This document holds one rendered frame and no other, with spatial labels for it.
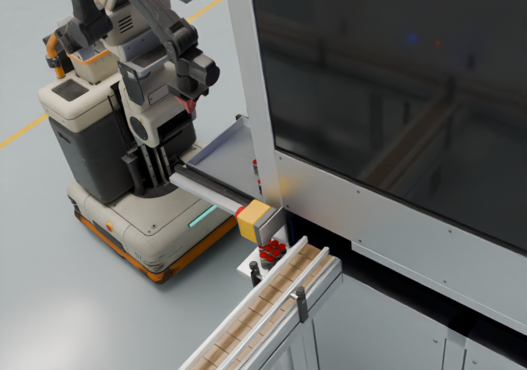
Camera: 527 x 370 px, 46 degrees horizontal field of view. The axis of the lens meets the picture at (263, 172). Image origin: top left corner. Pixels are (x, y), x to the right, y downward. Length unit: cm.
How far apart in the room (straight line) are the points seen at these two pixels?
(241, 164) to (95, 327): 116
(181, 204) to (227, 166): 83
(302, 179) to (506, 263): 47
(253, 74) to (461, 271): 58
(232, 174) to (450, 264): 78
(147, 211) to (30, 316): 67
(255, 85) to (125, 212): 151
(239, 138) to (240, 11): 80
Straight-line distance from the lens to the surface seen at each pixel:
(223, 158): 191
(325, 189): 138
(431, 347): 160
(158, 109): 233
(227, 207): 176
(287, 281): 150
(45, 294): 297
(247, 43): 127
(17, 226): 334
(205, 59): 162
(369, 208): 133
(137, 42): 217
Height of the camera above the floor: 211
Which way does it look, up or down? 42 degrees down
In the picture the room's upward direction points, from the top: 10 degrees counter-clockwise
